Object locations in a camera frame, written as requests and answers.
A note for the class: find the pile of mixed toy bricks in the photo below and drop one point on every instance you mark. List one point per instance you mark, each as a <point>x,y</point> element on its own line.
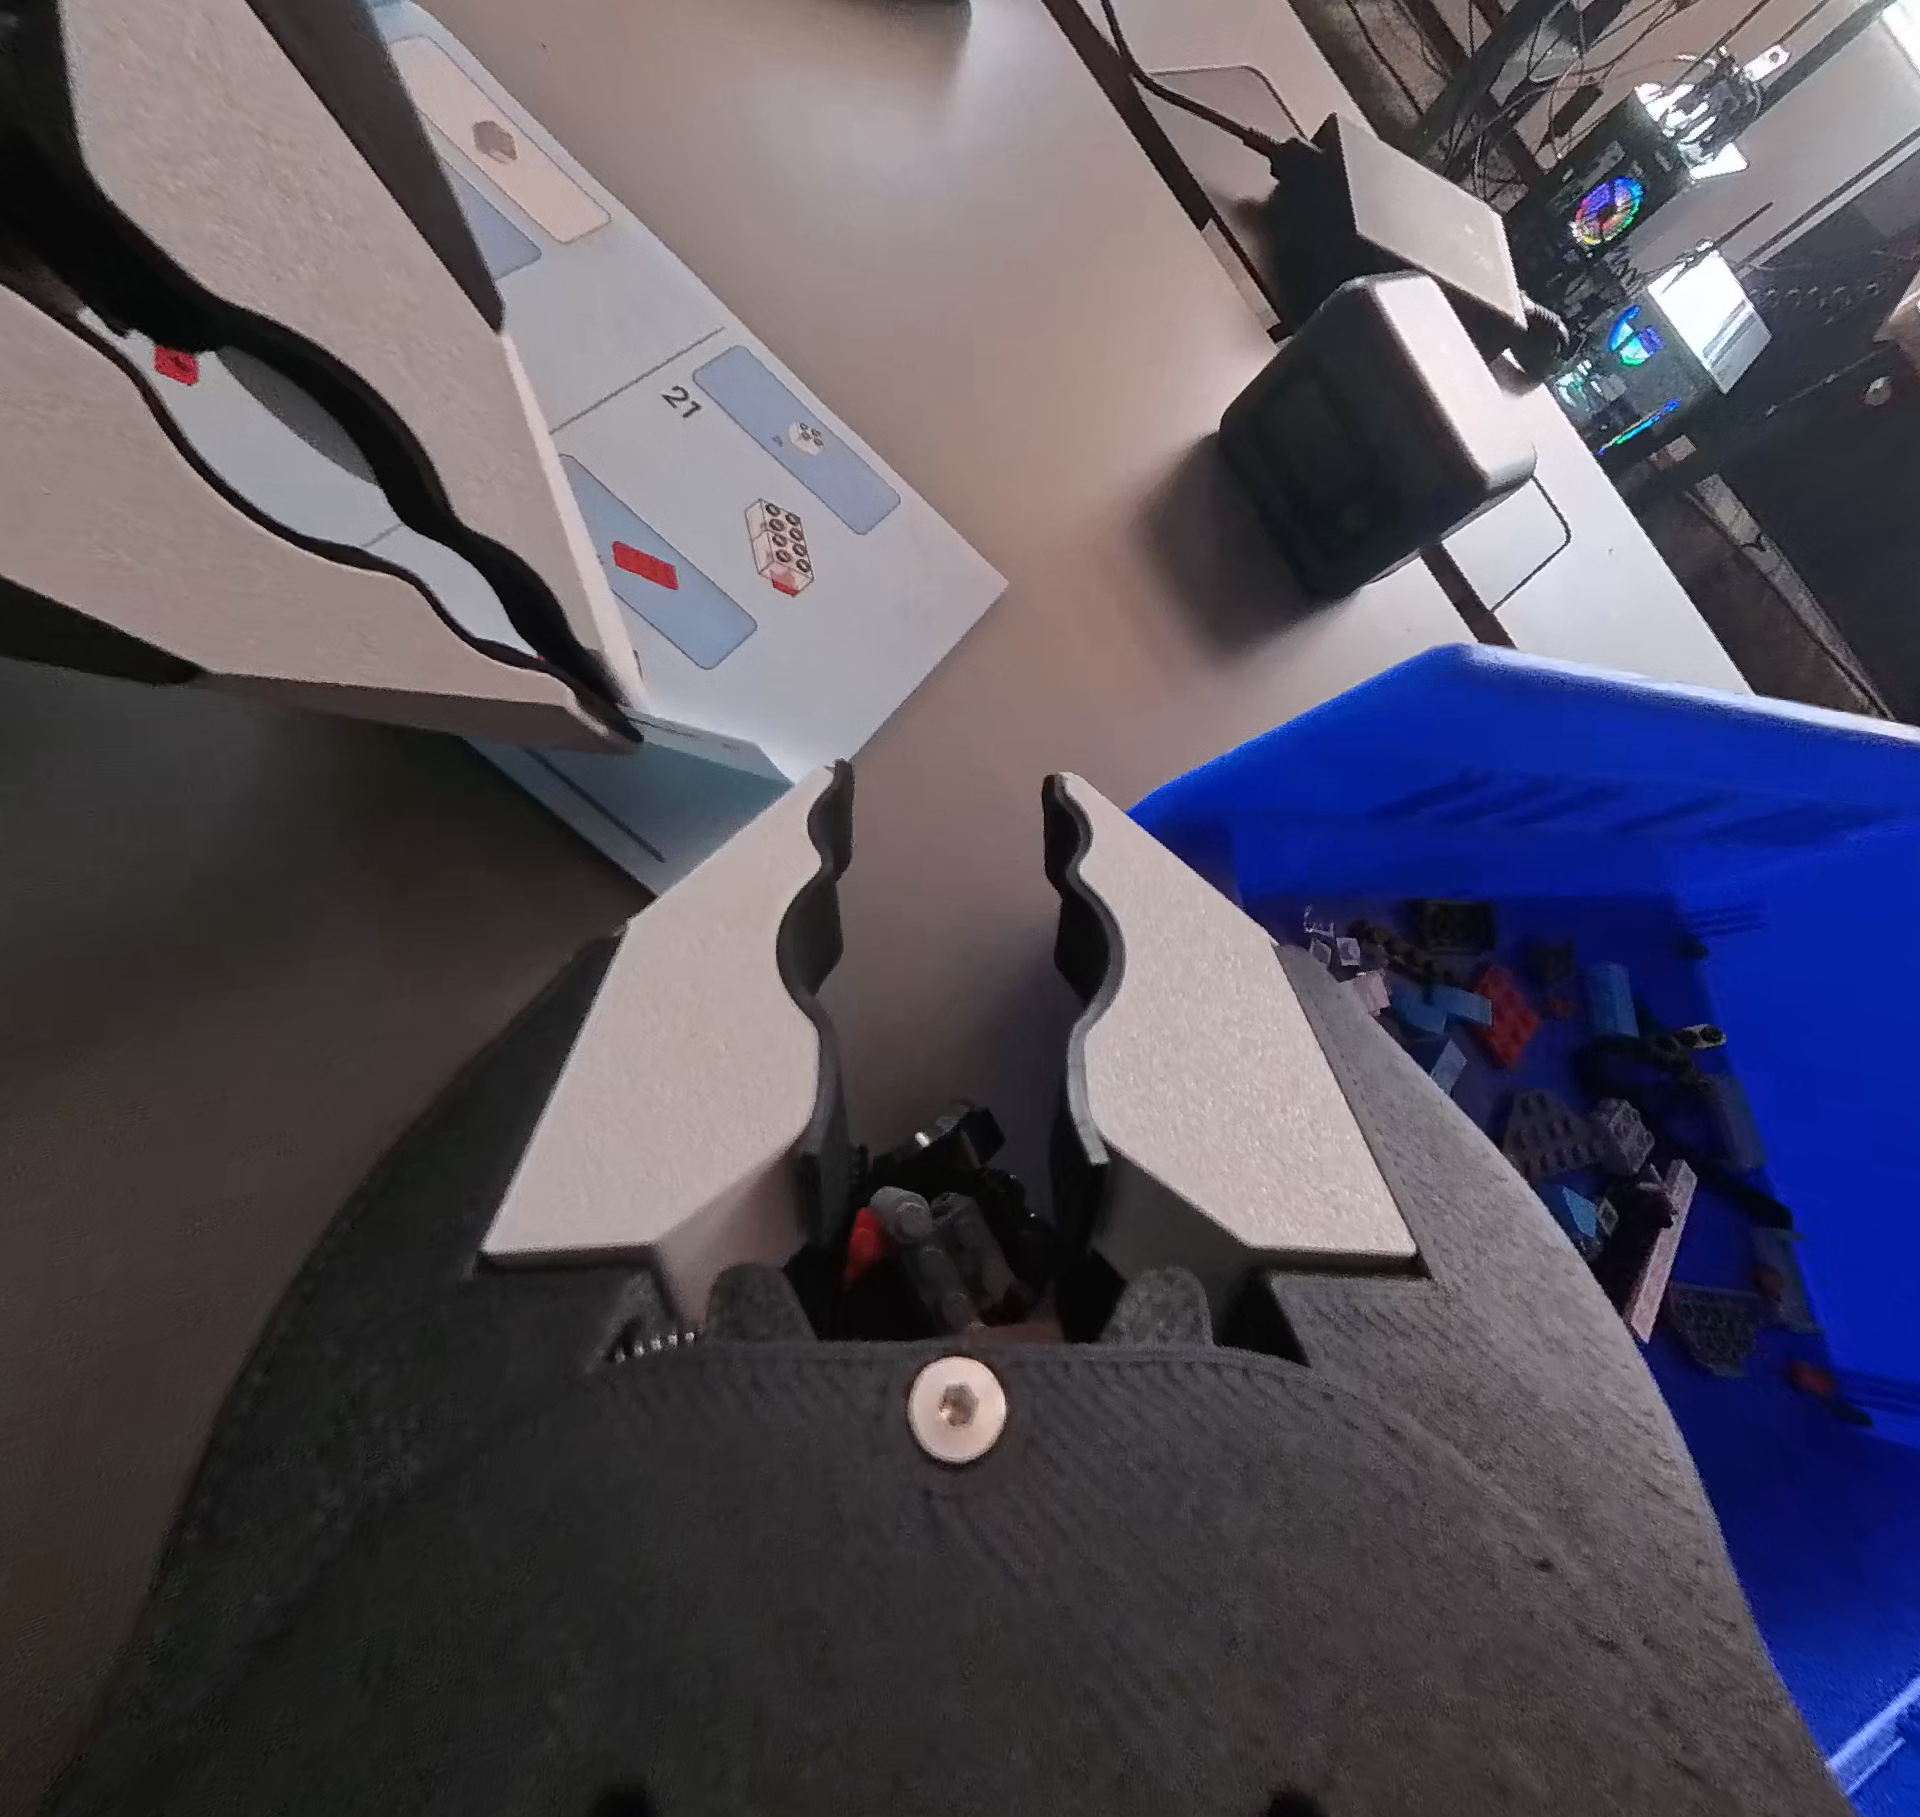
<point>1503,1019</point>

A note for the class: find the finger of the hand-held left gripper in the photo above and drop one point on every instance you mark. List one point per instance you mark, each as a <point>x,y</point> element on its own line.
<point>135,540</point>
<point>265,166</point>

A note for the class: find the large blue plastic bin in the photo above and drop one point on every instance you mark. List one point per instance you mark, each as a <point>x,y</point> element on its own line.
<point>1577,798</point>

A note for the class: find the dark grey toy brick model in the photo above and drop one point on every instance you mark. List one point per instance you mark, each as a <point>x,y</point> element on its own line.
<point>945,1234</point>

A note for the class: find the grey desk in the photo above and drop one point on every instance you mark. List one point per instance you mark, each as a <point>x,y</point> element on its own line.
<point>904,197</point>

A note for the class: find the white computer tower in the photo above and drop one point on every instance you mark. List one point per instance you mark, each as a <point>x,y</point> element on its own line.
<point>1695,319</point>

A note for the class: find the black cube speaker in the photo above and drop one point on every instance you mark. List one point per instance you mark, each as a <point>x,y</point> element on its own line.
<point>1354,481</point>

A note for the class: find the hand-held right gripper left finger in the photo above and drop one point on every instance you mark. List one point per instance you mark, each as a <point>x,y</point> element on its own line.
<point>678,1082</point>

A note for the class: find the black computer tower rainbow fan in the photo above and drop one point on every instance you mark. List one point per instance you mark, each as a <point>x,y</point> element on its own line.
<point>1612,205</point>

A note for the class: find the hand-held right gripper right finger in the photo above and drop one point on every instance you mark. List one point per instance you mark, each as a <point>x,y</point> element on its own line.
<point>1241,1111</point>

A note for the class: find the pale blue instruction booklet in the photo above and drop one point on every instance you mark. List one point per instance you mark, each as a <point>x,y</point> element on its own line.
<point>904,585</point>

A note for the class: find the flat grey device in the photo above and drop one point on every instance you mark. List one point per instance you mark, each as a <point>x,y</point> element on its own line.
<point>1423,215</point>

